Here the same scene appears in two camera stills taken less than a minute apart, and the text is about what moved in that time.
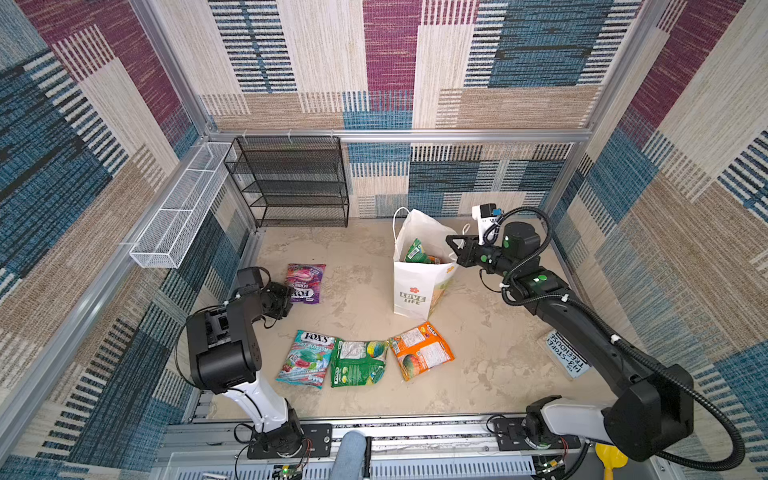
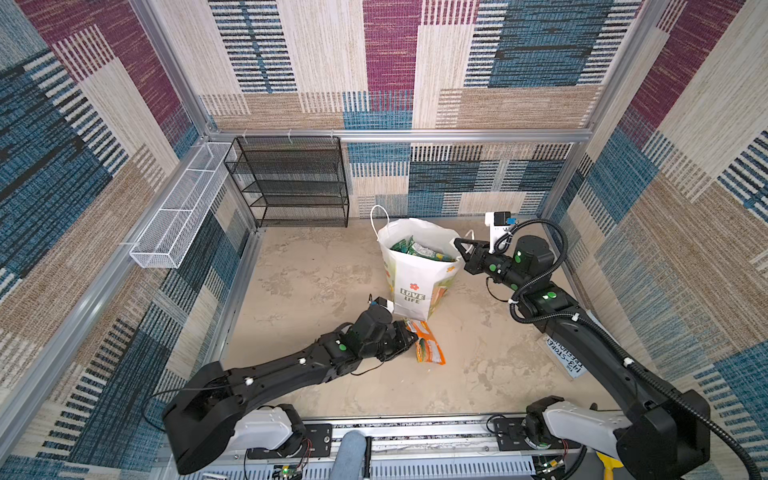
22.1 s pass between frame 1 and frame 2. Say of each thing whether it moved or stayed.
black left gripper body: moved
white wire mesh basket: stayed
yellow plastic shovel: stayed
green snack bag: moved
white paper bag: moved
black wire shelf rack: stayed
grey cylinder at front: stayed
